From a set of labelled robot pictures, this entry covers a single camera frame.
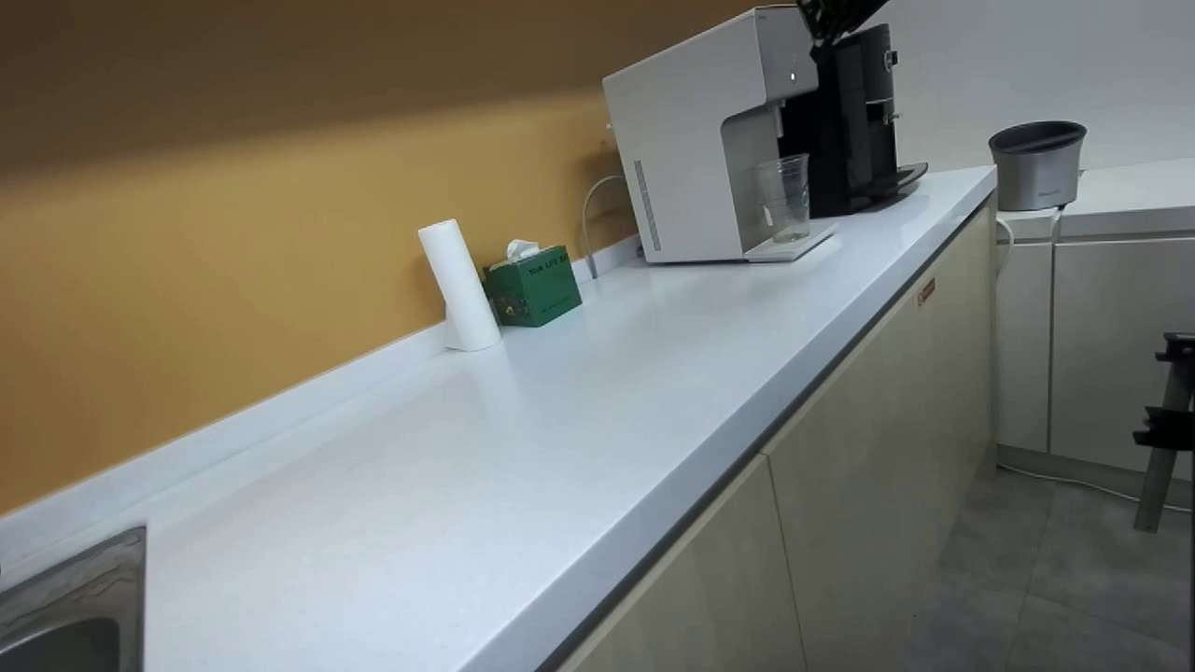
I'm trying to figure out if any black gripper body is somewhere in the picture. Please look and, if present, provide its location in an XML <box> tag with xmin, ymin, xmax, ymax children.
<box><xmin>814</xmin><ymin>0</ymin><xmax>894</xmax><ymax>39</ymax></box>

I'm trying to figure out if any silver white coffeemaker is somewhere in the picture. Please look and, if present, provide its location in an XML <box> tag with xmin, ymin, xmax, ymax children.
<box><xmin>598</xmin><ymin>4</ymin><xmax>839</xmax><ymax>268</ymax></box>

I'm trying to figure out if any black coffee machine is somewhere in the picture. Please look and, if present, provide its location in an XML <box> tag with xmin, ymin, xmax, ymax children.
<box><xmin>781</xmin><ymin>17</ymin><xmax>935</xmax><ymax>222</ymax></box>

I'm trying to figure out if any clear Starbucks plastic cup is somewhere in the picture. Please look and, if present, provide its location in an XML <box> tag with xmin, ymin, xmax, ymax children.
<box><xmin>775</xmin><ymin>148</ymin><xmax>814</xmax><ymax>241</ymax></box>

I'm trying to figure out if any grey bucket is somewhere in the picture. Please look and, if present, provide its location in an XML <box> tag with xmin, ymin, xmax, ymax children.
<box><xmin>986</xmin><ymin>116</ymin><xmax>1091</xmax><ymax>218</ymax></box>

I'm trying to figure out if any green tissue box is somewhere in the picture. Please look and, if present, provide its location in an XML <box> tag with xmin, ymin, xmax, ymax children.
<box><xmin>483</xmin><ymin>235</ymin><xmax>585</xmax><ymax>334</ymax></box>

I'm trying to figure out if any beige cabinet door with sticker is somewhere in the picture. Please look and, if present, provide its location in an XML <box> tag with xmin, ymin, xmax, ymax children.
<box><xmin>763</xmin><ymin>200</ymin><xmax>1000</xmax><ymax>672</ymax></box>

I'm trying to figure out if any white cabinet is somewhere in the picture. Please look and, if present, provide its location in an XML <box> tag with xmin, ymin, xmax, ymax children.
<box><xmin>989</xmin><ymin>156</ymin><xmax>1195</xmax><ymax>484</ymax></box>

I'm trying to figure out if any white paper roll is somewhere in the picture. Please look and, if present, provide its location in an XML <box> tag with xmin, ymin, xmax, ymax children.
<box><xmin>416</xmin><ymin>218</ymin><xmax>506</xmax><ymax>356</ymax></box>

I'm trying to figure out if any black tripod stand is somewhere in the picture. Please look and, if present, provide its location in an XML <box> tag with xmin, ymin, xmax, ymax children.
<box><xmin>1128</xmin><ymin>330</ymin><xmax>1195</xmax><ymax>538</ymax></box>

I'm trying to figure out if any stainless steel sink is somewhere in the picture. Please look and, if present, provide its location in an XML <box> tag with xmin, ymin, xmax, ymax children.
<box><xmin>0</xmin><ymin>521</ymin><xmax>149</xmax><ymax>672</ymax></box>

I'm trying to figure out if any white coffeemaker cable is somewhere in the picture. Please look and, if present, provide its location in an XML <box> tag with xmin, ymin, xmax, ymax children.
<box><xmin>575</xmin><ymin>169</ymin><xmax>633</xmax><ymax>281</ymax></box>

